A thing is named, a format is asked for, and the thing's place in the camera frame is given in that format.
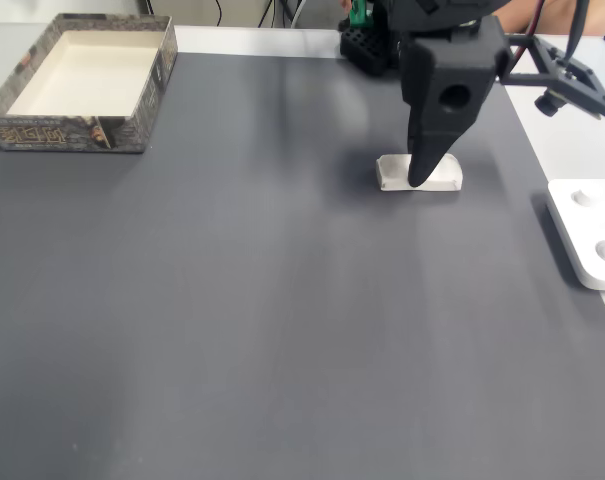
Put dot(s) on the white rectangular block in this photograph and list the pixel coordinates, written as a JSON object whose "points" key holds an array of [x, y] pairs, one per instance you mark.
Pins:
{"points": [[444, 175]]}

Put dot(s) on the printed cardboard box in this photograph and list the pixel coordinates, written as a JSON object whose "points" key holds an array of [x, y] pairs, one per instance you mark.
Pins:
{"points": [[82, 75]]}

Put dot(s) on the green circuit board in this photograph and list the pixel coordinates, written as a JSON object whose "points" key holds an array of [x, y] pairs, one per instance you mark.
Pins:
{"points": [[359, 14]]}

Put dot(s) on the grey table mat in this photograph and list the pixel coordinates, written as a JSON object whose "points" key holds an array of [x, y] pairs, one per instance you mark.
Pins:
{"points": [[232, 300]]}

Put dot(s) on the white base plate with dimples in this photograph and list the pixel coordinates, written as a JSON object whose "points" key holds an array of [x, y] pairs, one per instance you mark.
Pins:
{"points": [[572, 235]]}

